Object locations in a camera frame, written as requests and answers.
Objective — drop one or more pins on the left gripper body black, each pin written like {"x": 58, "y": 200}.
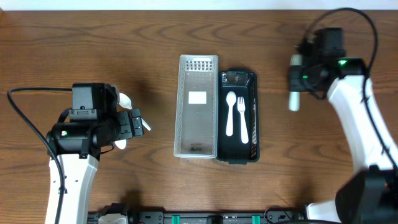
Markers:
{"x": 136, "y": 122}

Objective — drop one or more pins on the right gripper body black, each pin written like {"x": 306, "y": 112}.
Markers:
{"x": 298, "y": 78}

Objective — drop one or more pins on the white spoon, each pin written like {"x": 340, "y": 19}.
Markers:
{"x": 231, "y": 100}
{"x": 121, "y": 144}

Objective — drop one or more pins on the white spoon angled large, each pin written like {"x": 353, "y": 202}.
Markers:
{"x": 125, "y": 102}

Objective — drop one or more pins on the white fork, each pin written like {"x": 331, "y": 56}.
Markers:
{"x": 241, "y": 108}
{"x": 294, "y": 97}

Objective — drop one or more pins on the clear mesh plastic tray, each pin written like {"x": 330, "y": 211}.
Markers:
{"x": 196, "y": 123}

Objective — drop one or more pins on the black mesh plastic tray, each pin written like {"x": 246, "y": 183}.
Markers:
{"x": 231, "y": 149}

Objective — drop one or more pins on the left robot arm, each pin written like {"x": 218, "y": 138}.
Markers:
{"x": 75, "y": 151}

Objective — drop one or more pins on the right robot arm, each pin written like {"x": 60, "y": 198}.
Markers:
{"x": 370, "y": 196}

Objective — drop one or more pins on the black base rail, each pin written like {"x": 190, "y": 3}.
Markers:
{"x": 121, "y": 213}

